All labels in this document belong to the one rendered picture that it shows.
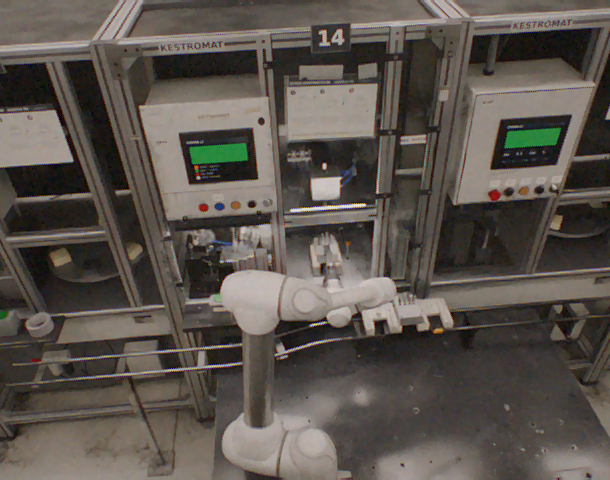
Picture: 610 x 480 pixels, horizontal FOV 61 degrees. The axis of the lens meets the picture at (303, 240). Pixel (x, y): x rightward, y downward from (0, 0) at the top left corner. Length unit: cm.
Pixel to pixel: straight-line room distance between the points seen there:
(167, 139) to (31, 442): 201
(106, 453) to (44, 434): 39
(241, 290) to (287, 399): 82
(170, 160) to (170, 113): 18
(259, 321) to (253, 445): 48
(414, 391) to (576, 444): 61
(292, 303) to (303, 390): 85
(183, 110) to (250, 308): 69
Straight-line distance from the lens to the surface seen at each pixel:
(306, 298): 143
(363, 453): 210
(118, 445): 309
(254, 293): 149
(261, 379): 168
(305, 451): 179
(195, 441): 298
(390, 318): 224
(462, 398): 229
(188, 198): 195
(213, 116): 177
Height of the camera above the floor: 253
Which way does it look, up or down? 39 degrees down
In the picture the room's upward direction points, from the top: 3 degrees counter-clockwise
